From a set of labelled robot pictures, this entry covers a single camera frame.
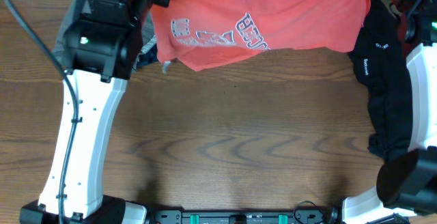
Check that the red soccer t-shirt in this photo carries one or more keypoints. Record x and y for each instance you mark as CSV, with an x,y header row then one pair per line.
x,y
205,34

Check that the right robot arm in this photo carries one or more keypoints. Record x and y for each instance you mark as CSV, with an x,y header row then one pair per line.
x,y
406,186

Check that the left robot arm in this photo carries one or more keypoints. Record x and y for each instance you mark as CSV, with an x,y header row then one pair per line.
x,y
101,47

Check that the dark navy folded garment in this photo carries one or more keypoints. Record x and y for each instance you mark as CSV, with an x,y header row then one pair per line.
x,y
147,56

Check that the black t-shirt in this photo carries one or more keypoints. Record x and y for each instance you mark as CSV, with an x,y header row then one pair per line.
x,y
379,65

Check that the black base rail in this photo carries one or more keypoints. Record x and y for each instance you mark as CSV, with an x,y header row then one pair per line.
x,y
304,212

